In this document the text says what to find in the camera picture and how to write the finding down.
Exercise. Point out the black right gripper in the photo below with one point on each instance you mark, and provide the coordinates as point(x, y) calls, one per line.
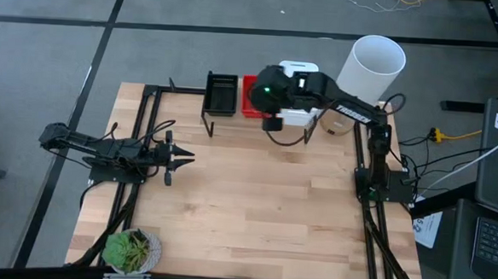
point(273, 91)

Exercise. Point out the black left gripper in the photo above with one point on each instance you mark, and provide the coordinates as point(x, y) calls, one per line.
point(162, 157)

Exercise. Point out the red slotted plastic basket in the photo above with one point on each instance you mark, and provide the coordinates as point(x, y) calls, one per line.
point(246, 101)

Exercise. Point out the black slotted plastic basket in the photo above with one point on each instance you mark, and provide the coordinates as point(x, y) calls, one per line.
point(220, 95)

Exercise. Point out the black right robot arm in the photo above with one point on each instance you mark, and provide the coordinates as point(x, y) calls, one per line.
point(353, 108)

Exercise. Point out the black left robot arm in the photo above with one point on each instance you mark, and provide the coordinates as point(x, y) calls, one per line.
point(103, 147)

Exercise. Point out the potted green succulent plant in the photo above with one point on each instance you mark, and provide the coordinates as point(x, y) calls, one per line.
point(130, 250)

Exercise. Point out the yellow power plug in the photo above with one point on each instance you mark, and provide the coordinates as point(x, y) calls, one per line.
point(437, 134)

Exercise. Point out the white printed paper sheet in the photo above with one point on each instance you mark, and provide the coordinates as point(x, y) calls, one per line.
point(428, 228)

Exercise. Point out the black desk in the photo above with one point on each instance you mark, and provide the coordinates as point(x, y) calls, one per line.
point(461, 253)

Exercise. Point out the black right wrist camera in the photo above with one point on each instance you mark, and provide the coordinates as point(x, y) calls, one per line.
point(272, 123)

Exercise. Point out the black aluminium rig frame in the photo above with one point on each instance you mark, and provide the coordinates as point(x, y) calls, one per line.
point(141, 108)

